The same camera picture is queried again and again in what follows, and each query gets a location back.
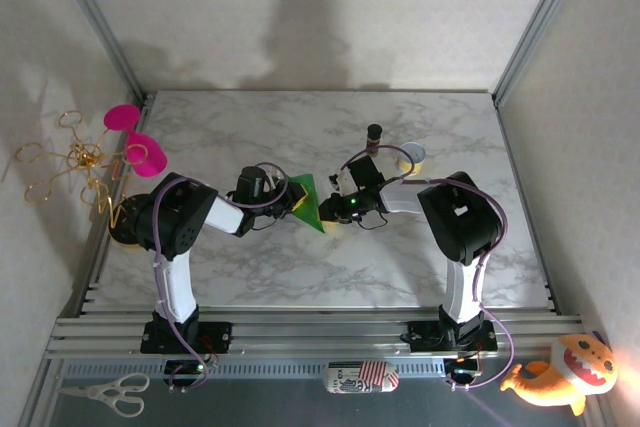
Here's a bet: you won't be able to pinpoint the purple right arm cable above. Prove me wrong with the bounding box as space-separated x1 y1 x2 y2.
339 143 517 392

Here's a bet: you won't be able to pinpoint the small dark spice bottle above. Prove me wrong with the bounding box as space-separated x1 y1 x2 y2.
365 122 384 158

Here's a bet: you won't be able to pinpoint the green paper sheet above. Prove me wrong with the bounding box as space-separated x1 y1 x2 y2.
289 172 327 235

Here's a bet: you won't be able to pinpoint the gold wire stand black base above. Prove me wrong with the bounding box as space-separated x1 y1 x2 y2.
13 109 151 251

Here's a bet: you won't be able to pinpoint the white scissors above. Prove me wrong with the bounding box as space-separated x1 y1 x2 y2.
58 372 151 419

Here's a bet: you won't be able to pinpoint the aluminium side rail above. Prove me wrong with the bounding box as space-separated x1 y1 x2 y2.
73 91 157 319

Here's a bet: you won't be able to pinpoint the small black controller box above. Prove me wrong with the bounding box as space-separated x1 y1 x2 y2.
444 357 484 381
163 359 211 379

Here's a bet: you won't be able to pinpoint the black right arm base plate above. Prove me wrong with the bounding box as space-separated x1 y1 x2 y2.
405 318 499 353

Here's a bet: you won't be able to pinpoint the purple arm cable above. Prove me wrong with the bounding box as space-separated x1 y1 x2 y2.
339 143 517 392
151 161 291 394

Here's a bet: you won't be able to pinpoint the orange fish plush toy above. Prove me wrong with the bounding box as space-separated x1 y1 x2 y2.
499 330 619 417

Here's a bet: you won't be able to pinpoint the aluminium front rail frame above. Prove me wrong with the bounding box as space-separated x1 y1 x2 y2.
43 313 587 361

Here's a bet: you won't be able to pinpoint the perforated metal strip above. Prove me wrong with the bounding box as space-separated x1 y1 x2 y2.
59 359 447 381

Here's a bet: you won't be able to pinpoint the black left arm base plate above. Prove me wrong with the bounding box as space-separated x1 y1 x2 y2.
139 320 234 355

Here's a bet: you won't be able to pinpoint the striped patterned can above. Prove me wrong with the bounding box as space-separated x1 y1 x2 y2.
322 359 401 395

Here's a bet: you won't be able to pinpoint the aluminium frame post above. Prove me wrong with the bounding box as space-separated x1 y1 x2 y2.
491 0 587 107
47 0 147 101

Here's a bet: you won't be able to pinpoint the pink plastic wine glass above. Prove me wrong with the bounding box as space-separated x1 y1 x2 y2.
103 104 169 180

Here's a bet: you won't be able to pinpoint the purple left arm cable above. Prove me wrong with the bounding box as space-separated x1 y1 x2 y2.
151 161 291 394

